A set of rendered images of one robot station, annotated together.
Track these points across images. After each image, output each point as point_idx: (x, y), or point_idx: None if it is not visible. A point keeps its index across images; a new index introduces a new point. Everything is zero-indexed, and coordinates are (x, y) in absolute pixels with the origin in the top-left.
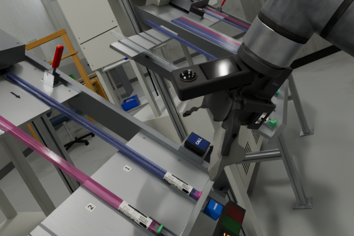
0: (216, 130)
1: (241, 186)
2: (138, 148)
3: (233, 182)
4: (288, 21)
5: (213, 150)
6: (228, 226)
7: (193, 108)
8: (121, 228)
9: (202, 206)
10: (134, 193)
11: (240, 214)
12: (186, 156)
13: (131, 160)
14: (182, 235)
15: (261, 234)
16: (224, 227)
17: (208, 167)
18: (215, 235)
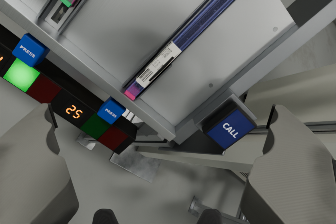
0: (52, 194)
1: (205, 162)
2: (251, 8)
3: (209, 157)
4: None
5: (42, 138)
6: (93, 121)
7: (270, 143)
8: None
9: (103, 90)
10: None
11: (112, 145)
12: (213, 99)
13: None
14: (45, 35)
15: (168, 158)
16: (91, 114)
17: (45, 106)
18: (82, 99)
